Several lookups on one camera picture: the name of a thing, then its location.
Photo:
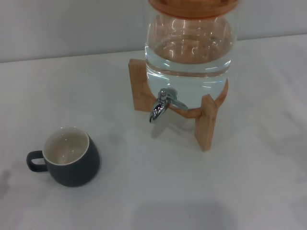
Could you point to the light wooden dispenser stand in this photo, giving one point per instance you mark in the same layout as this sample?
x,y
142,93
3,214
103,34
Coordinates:
x,y
206,124

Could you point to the dark grey ceramic mug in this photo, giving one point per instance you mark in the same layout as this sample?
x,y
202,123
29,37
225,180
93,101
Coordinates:
x,y
72,170

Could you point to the wooden dispenser lid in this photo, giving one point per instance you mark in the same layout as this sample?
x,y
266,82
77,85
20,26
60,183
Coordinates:
x,y
192,10

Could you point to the glass water dispenser jar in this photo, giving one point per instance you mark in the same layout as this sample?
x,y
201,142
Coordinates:
x,y
187,79

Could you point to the chrome dispenser faucet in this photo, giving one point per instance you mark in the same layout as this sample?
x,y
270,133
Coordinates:
x,y
158,109

